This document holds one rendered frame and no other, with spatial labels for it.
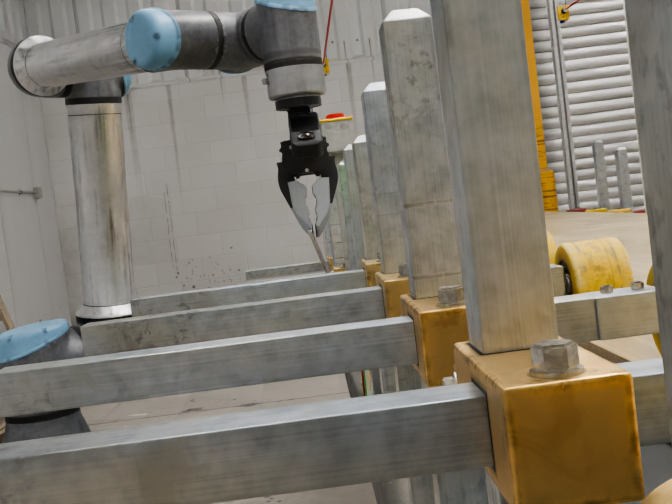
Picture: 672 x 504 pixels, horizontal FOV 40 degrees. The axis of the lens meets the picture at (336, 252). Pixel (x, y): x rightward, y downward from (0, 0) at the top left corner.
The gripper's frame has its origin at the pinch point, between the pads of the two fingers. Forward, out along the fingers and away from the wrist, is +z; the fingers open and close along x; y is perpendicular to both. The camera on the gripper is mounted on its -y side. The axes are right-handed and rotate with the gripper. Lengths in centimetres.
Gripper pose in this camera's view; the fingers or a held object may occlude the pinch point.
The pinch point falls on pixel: (314, 229)
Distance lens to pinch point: 140.1
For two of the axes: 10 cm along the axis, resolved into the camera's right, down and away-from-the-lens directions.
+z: 1.2, 9.9, 0.6
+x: -9.9, 1.3, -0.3
